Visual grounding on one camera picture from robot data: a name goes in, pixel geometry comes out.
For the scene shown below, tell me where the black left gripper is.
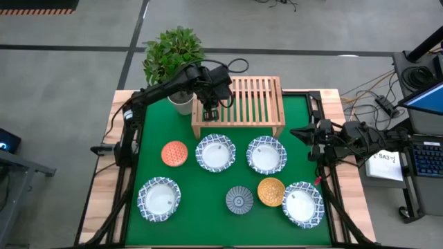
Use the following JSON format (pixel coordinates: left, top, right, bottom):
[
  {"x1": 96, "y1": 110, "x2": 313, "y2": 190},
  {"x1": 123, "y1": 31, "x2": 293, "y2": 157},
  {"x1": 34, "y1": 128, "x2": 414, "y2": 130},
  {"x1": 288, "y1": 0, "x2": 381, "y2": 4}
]
[{"x1": 199, "y1": 65, "x2": 234, "y2": 122}]

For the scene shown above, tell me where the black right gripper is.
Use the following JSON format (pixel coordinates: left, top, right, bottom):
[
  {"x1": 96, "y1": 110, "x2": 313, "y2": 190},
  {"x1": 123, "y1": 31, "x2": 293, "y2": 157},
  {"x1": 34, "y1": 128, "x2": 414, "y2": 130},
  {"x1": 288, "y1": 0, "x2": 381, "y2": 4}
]
[{"x1": 289, "y1": 119, "x2": 336, "y2": 149}]

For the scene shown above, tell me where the blue and white patterned plate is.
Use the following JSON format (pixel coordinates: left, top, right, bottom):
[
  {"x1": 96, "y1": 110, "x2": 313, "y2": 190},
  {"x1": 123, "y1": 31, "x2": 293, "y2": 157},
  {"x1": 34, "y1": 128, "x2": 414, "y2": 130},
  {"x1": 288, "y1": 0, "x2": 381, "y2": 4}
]
[
  {"x1": 136, "y1": 176, "x2": 182, "y2": 223},
  {"x1": 195, "y1": 133, "x2": 237, "y2": 173},
  {"x1": 281, "y1": 181, "x2": 325, "y2": 230},
  {"x1": 246, "y1": 135, "x2": 288, "y2": 176}
]

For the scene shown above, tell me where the red zigzag patterned bowl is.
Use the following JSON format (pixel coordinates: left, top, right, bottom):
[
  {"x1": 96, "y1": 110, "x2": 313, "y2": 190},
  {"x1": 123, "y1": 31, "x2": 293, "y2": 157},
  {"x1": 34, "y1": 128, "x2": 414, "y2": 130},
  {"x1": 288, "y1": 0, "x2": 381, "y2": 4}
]
[{"x1": 161, "y1": 140, "x2": 189, "y2": 167}]

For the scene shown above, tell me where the yellow bowl with blue band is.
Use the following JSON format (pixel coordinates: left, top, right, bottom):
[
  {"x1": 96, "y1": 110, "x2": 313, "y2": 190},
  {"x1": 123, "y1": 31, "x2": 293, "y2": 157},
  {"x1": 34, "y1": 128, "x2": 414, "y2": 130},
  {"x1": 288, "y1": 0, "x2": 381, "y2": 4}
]
[{"x1": 257, "y1": 177, "x2": 287, "y2": 208}]

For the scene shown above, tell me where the navy and white patterned bowl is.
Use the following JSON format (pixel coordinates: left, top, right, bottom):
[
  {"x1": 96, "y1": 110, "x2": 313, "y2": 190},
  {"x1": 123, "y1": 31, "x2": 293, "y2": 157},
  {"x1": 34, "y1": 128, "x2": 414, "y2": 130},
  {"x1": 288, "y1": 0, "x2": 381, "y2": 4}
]
[{"x1": 225, "y1": 185, "x2": 255, "y2": 216}]

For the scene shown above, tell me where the wooden slatted shelf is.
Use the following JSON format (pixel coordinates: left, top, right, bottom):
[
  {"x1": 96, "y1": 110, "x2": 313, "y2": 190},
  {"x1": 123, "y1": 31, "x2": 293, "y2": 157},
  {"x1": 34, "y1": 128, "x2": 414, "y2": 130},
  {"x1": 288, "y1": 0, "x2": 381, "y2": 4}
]
[{"x1": 190, "y1": 75, "x2": 287, "y2": 140}]

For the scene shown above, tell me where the white plant pot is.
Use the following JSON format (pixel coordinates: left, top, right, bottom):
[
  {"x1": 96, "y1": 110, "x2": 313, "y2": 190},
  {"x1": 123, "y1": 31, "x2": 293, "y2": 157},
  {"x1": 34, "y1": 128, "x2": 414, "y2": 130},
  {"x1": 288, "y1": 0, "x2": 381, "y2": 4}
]
[{"x1": 167, "y1": 90, "x2": 195, "y2": 116}]

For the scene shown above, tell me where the green leafy plant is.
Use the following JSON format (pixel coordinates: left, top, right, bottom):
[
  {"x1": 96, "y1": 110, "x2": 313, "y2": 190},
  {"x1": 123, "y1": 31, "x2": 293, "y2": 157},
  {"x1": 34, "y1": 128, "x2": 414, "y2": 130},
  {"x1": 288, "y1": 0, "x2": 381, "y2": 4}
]
[{"x1": 142, "y1": 26, "x2": 206, "y2": 86}]

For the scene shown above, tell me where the white labelled paper box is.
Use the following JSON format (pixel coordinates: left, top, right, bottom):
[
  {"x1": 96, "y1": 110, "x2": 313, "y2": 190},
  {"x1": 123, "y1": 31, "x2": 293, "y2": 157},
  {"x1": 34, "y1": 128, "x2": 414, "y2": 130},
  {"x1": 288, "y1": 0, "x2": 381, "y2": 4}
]
[{"x1": 365, "y1": 149, "x2": 405, "y2": 183}]

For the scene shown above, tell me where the black power strip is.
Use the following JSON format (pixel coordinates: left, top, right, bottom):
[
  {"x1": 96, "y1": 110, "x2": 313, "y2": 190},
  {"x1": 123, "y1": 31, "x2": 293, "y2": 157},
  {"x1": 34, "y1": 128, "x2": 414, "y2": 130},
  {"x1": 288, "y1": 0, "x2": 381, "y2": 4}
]
[{"x1": 374, "y1": 95, "x2": 399, "y2": 118}]

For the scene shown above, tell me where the green table mat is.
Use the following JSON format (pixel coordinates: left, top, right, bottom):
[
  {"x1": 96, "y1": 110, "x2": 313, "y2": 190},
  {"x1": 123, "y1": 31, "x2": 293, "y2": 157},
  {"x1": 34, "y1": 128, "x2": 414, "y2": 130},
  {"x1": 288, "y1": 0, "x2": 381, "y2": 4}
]
[{"x1": 125, "y1": 95, "x2": 332, "y2": 247}]

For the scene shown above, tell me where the grey equipment cart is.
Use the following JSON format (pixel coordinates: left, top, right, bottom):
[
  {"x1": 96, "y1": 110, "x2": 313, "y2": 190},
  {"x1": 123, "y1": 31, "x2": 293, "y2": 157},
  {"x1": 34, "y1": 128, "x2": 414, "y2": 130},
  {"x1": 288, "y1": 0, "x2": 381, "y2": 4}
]
[{"x1": 392, "y1": 50, "x2": 443, "y2": 224}]

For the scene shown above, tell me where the black keyboard with blue keys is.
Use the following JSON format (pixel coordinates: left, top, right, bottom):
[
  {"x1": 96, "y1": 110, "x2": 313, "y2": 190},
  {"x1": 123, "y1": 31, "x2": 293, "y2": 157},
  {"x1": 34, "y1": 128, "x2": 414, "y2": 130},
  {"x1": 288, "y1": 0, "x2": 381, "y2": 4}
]
[{"x1": 410, "y1": 140, "x2": 443, "y2": 179}]

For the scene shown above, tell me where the open laptop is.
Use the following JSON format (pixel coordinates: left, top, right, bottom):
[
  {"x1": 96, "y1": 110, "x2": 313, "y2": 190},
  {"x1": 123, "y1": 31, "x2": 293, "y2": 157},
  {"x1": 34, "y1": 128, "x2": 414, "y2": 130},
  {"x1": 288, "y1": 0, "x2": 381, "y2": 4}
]
[{"x1": 397, "y1": 81, "x2": 443, "y2": 117}]

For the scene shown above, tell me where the black pole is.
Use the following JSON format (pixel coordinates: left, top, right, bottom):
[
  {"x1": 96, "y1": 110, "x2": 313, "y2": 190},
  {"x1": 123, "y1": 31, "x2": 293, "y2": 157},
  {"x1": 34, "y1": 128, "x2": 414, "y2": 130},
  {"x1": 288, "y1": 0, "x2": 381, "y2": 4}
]
[{"x1": 406, "y1": 26, "x2": 443, "y2": 63}]

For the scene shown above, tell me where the grey desk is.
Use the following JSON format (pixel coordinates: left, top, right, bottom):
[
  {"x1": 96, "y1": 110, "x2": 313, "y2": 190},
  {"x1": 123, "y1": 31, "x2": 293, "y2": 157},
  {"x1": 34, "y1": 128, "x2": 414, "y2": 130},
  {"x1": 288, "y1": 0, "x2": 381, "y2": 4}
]
[{"x1": 0, "y1": 148, "x2": 57, "y2": 236}]

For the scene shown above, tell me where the black mat with hazard stripes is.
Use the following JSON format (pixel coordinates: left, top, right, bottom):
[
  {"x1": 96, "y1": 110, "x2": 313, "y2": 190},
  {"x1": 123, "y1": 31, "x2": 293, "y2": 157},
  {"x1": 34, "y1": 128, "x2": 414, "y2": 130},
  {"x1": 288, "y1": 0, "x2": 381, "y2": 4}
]
[{"x1": 0, "y1": 0, "x2": 80, "y2": 15}]

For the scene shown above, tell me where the black device with blue light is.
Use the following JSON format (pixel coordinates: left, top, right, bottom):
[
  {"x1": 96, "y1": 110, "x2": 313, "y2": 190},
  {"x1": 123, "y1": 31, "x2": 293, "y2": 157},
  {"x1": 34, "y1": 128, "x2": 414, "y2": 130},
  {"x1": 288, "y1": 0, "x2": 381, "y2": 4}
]
[{"x1": 0, "y1": 127, "x2": 21, "y2": 155}]

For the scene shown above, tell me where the black aluminium table frame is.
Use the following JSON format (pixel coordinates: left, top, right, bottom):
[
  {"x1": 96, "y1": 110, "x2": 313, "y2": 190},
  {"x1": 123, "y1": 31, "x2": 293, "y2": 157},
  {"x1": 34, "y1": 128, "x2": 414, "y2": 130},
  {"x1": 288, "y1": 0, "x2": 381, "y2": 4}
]
[{"x1": 74, "y1": 89, "x2": 378, "y2": 249}]

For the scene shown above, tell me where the black floor cable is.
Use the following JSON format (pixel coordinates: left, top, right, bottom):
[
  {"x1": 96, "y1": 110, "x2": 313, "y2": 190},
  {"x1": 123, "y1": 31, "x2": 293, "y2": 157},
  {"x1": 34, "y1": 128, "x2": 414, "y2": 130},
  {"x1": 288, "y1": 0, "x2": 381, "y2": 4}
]
[{"x1": 341, "y1": 89, "x2": 381, "y2": 122}]

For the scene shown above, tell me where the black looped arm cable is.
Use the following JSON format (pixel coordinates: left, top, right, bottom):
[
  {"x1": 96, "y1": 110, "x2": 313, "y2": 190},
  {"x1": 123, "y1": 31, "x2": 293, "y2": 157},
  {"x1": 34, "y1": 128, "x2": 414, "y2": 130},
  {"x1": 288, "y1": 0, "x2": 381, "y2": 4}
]
[{"x1": 204, "y1": 57, "x2": 250, "y2": 74}]

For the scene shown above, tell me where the orange floor cable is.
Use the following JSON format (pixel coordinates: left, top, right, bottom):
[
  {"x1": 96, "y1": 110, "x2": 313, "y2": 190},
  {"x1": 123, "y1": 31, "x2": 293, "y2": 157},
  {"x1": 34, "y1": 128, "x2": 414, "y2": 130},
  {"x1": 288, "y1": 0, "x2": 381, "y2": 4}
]
[{"x1": 341, "y1": 71, "x2": 395, "y2": 104}]

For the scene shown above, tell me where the black clamp bracket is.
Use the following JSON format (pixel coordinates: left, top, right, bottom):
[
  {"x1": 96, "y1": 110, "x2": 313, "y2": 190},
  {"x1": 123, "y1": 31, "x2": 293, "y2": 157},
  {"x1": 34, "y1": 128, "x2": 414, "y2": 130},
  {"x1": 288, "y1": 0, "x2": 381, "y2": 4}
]
[{"x1": 90, "y1": 144, "x2": 117, "y2": 156}]

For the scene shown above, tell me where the coiled black cable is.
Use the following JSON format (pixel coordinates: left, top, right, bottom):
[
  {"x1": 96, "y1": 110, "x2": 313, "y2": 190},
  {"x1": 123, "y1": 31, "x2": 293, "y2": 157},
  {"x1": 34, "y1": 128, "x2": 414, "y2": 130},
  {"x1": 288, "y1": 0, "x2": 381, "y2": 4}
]
[{"x1": 401, "y1": 65, "x2": 437, "y2": 91}]

